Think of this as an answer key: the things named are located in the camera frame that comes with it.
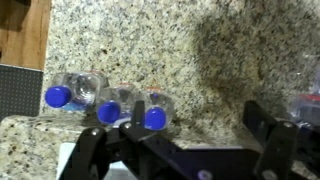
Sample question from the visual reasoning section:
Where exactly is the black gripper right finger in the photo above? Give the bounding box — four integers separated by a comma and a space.
241, 99, 320, 180

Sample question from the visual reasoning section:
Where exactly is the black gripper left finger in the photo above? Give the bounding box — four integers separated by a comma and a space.
59, 99, 189, 180

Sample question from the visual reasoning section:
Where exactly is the Fiji water bottle blue cap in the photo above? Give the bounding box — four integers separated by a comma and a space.
141, 87, 176, 132
95, 82, 138, 125
44, 70, 109, 112

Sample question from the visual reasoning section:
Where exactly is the shrink-wrapped water bottle pack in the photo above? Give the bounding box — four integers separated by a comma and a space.
288, 63, 320, 131

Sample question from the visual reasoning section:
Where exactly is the grey perforated mat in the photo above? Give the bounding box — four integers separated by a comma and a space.
0, 63, 44, 122

